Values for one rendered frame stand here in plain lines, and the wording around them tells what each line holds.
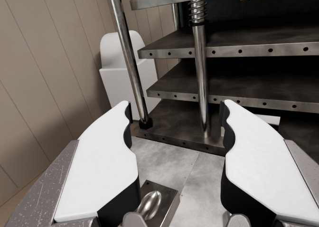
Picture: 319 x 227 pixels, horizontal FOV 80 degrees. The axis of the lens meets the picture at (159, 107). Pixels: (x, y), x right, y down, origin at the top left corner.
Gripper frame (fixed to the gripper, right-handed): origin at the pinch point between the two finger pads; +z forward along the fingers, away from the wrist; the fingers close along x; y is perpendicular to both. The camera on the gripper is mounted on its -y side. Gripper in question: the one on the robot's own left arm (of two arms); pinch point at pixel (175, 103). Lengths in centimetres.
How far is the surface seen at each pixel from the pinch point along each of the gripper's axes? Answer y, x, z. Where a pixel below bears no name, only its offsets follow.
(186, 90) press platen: 40, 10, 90
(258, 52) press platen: 15, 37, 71
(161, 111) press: 68, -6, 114
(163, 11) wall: 9, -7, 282
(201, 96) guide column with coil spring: 38, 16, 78
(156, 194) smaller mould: 61, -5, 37
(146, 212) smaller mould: 63, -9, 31
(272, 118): 44, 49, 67
